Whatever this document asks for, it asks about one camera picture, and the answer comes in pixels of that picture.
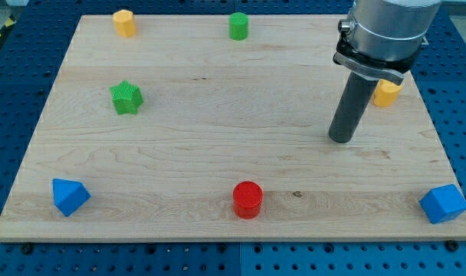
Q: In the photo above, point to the blue cube block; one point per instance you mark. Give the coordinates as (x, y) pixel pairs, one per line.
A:
(443, 203)

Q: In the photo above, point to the green cylinder block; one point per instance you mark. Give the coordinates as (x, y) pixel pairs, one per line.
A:
(238, 23)

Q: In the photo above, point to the red cylinder block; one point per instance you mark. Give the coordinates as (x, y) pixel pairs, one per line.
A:
(247, 199)

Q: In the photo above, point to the green star block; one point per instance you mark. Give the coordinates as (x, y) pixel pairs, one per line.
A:
(126, 98)

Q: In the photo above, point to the light wooden board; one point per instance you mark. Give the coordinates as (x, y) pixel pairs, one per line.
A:
(217, 112)

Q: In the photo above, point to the yellow hexagonal block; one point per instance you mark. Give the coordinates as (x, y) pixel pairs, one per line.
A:
(124, 23)

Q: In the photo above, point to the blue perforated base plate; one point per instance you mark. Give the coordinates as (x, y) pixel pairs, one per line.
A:
(30, 56)

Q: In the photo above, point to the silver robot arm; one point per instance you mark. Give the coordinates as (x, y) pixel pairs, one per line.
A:
(381, 39)

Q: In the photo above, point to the yellow cylinder block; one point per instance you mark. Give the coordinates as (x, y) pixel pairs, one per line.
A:
(386, 93)

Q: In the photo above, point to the blue triangular prism block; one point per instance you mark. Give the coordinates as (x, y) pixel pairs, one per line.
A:
(69, 195)

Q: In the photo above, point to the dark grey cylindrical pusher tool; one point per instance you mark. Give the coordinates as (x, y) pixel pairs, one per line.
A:
(352, 105)

